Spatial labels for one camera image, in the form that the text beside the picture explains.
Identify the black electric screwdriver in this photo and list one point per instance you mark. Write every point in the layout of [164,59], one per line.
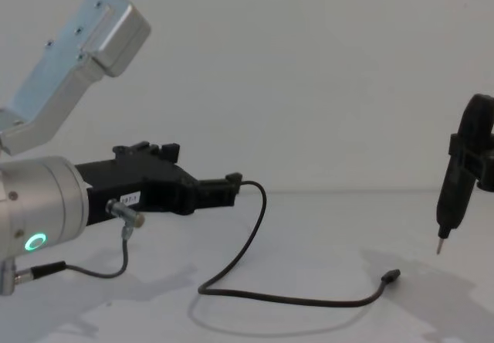
[455,188]

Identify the black screwdriver clamp mount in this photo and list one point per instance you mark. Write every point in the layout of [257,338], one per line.
[480,165]

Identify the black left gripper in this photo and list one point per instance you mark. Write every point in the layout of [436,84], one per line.
[154,184]

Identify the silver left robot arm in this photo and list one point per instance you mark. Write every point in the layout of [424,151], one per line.
[46,200]

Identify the white table cloth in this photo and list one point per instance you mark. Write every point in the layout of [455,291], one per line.
[293,250]

